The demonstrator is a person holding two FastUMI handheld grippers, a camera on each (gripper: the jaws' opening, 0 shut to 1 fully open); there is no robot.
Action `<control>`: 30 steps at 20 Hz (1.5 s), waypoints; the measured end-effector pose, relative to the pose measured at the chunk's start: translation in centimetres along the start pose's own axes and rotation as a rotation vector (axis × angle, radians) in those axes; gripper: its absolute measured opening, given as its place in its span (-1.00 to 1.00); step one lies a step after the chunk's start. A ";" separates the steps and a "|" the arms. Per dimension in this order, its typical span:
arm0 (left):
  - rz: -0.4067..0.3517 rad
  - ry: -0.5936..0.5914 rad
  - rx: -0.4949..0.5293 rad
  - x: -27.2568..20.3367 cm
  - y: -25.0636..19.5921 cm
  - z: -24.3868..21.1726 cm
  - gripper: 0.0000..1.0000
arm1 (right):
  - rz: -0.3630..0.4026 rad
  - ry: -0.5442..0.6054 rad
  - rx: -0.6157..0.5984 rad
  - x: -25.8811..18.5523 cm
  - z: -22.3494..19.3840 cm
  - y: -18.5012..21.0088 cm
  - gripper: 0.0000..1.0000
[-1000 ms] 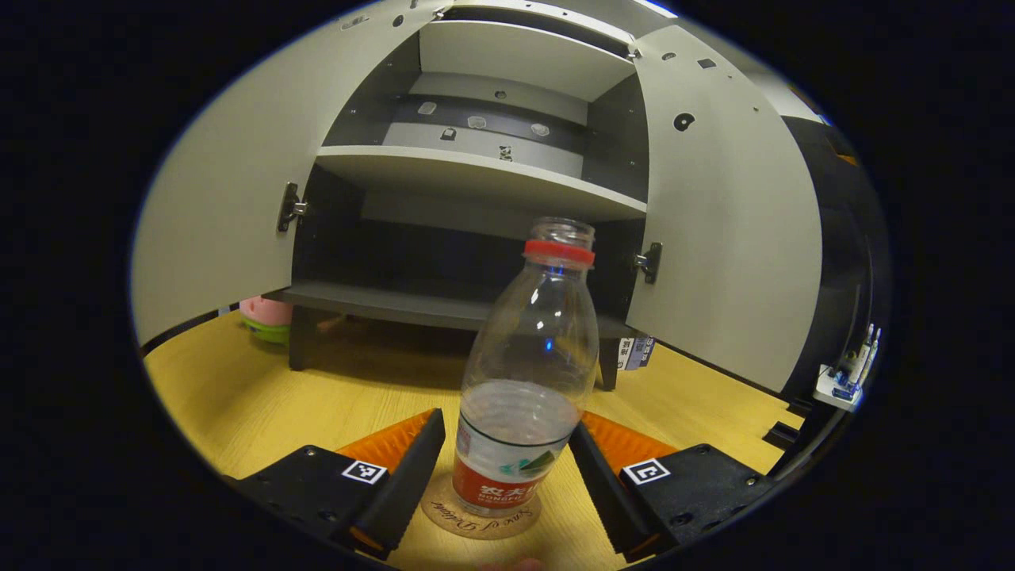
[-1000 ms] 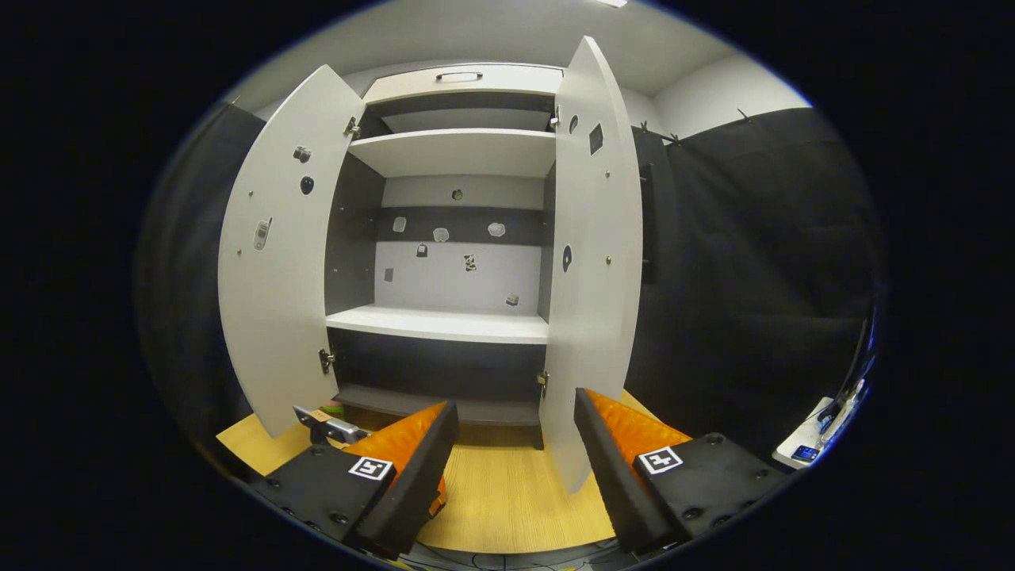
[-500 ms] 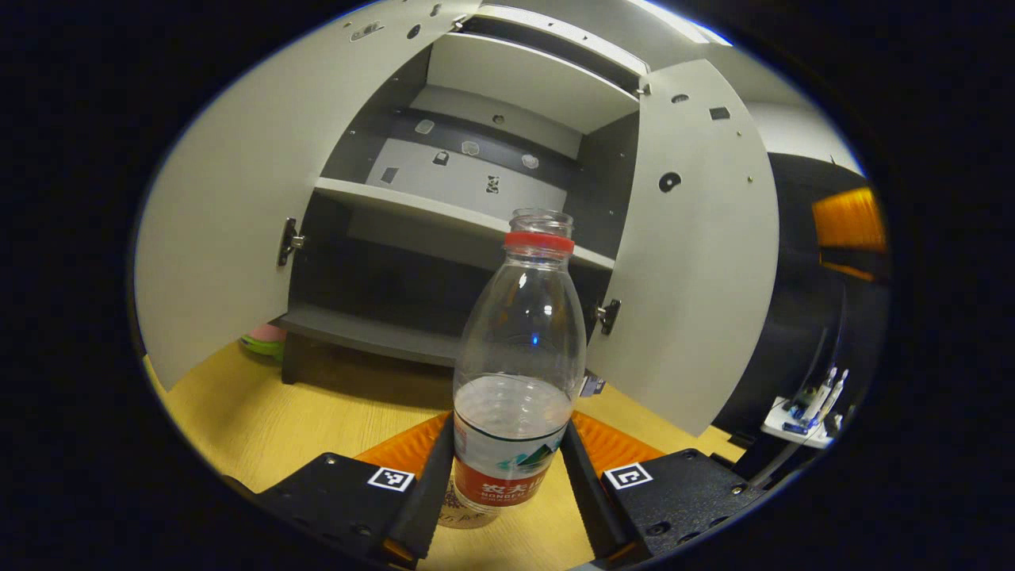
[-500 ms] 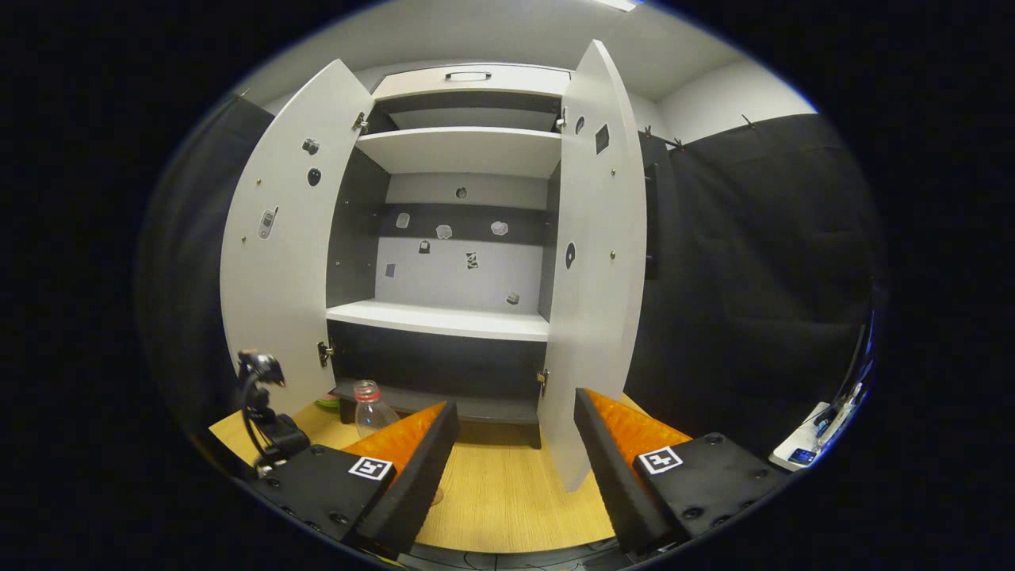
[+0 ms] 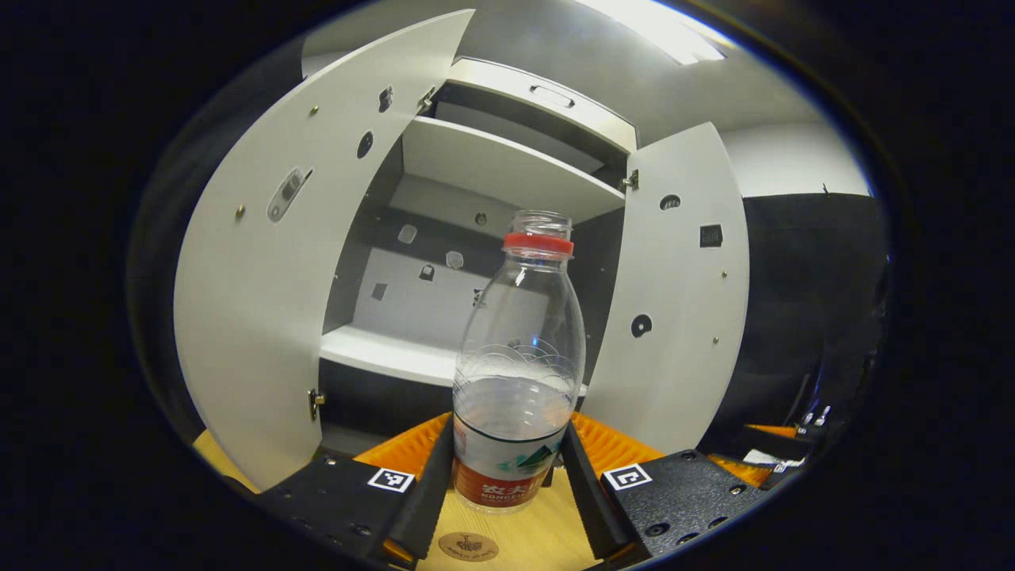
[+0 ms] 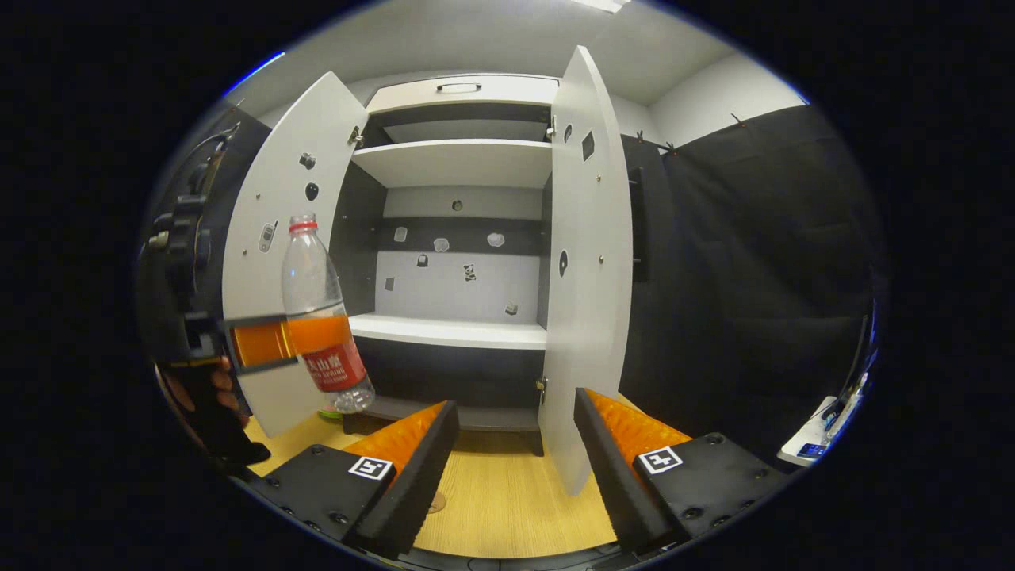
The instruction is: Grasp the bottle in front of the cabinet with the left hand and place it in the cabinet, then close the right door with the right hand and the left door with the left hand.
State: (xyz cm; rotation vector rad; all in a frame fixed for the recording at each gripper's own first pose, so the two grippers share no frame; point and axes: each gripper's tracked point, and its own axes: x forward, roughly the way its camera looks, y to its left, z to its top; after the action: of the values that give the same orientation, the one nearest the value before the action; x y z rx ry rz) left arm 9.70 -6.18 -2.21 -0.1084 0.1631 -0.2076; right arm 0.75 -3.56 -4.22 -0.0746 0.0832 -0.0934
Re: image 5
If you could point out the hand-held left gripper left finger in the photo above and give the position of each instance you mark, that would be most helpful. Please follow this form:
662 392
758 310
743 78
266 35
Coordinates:
424 492

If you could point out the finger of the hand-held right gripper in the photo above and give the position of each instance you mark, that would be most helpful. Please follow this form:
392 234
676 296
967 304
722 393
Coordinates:
773 432
749 469

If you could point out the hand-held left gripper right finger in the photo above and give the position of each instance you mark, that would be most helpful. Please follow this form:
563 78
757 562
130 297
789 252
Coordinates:
583 492

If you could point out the clear plastic bottle red label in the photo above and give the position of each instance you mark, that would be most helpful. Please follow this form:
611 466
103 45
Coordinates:
515 412

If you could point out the round wooden coaster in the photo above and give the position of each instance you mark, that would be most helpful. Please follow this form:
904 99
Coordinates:
468 546

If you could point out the white cabinet door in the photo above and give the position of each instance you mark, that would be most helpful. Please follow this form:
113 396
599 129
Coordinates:
674 381
254 317

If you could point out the black backdrop cloth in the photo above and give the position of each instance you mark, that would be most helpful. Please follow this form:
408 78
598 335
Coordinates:
793 317

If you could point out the metal door hinge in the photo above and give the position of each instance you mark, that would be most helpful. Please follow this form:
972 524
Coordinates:
426 99
315 402
630 180

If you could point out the white cabinet shelf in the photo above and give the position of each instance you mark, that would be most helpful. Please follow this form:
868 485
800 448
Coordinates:
388 353
492 166

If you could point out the white cabinet drawer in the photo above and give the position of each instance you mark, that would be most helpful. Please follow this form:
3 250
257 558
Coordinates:
507 83

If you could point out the long ceiling light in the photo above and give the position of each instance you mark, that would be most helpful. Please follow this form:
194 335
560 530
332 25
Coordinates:
658 24

